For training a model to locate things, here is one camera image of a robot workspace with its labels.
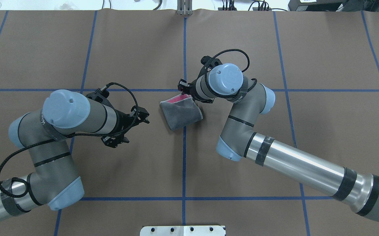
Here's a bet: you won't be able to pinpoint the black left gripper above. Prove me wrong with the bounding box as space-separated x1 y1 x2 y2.
102 107 150 148

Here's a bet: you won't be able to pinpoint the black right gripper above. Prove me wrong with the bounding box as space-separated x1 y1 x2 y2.
177 79 199 100

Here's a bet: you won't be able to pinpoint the pink towel with grey back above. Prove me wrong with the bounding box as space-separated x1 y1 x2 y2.
160 94 204 130

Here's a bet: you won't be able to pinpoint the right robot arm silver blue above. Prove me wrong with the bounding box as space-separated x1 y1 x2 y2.
177 63 379 222

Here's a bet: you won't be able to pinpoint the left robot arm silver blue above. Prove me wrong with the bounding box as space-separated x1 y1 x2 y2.
0 86 149 222

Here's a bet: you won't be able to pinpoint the aluminium frame post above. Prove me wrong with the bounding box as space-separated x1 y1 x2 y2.
176 0 193 16

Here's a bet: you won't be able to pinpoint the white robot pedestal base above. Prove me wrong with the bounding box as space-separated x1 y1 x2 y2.
140 225 227 236

